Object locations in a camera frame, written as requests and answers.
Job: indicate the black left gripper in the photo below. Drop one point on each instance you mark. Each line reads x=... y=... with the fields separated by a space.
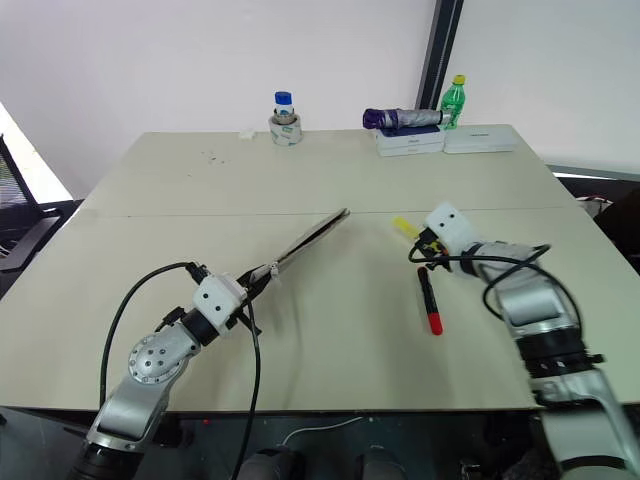
x=239 y=320

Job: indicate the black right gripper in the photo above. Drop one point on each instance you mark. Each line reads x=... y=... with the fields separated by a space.
x=434 y=252

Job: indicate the yellow highlighter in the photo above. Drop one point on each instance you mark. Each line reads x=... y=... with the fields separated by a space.
x=406 y=227

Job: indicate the long metal tongs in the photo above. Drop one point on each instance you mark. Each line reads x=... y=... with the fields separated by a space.
x=310 y=239

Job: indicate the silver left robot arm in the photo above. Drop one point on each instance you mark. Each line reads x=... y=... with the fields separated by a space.
x=150 y=362

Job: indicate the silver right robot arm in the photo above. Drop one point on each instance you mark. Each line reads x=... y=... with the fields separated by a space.
x=545 y=320

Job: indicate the red and black marker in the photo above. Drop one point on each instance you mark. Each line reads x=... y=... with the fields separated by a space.
x=430 y=300

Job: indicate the white box with print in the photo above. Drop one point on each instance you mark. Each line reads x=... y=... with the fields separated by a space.
x=410 y=141
x=411 y=151

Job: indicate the wide white flat box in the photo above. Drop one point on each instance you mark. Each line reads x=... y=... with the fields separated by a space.
x=479 y=140

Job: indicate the purple and grey folded umbrella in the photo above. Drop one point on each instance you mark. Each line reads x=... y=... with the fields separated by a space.
x=400 y=118

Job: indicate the green bottle with yellow cap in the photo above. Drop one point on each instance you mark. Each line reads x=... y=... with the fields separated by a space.
x=454 y=102

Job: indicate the dark rounded shape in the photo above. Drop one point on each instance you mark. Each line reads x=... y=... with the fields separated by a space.
x=272 y=465
x=380 y=462

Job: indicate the small white scrap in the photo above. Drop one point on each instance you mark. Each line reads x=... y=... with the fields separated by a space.
x=246 y=134

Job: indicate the white tape roll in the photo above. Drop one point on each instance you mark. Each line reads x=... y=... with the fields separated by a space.
x=286 y=132

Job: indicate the black vertical pillar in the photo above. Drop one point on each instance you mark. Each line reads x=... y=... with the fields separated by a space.
x=440 y=55

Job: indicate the dark side shelf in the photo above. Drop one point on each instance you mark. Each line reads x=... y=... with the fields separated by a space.
x=595 y=172

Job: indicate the blue-capped small bottle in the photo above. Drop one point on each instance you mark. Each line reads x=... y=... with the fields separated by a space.
x=283 y=106

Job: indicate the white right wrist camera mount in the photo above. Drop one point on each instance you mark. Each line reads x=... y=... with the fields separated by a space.
x=450 y=225

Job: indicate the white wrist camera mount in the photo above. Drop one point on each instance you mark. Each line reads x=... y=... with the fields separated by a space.
x=450 y=225
x=216 y=299

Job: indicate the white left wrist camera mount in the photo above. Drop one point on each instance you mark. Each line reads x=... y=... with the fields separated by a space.
x=216 y=299

